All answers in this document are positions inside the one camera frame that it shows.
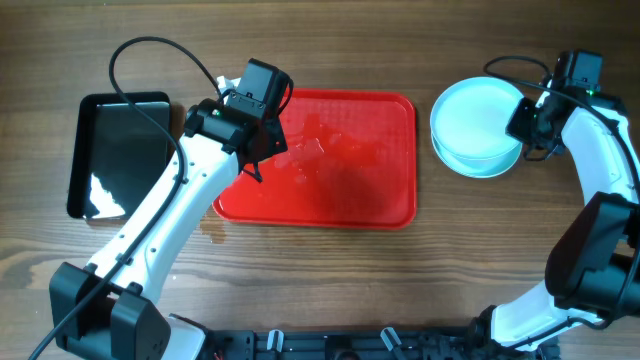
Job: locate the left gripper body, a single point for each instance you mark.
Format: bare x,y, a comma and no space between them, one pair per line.
270,145

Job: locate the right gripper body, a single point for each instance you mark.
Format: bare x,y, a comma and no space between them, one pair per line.
523,122

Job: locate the white plate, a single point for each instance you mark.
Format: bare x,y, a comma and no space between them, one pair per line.
469,118
477,168

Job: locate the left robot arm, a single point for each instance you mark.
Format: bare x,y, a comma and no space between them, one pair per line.
107,310

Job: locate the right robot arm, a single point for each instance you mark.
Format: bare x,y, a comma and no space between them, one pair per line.
586,283

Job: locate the red plastic tray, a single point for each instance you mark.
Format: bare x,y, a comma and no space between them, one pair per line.
351,162

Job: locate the black rectangular tray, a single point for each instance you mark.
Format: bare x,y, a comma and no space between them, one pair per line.
118,154

